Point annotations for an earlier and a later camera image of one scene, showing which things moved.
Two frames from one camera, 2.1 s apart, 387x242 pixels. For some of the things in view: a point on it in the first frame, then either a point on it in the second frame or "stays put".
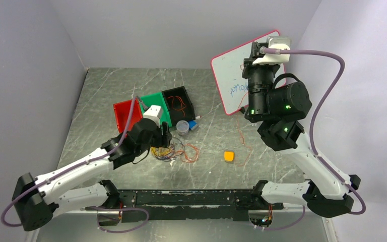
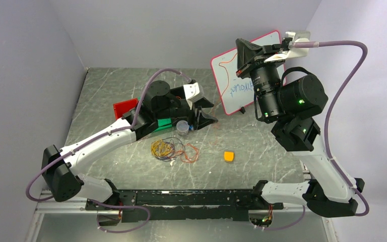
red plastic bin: x=121 y=110 stays put
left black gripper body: x=159 y=139 to x=192 y=115
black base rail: x=233 y=205 stays put
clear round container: x=182 y=127 stays put
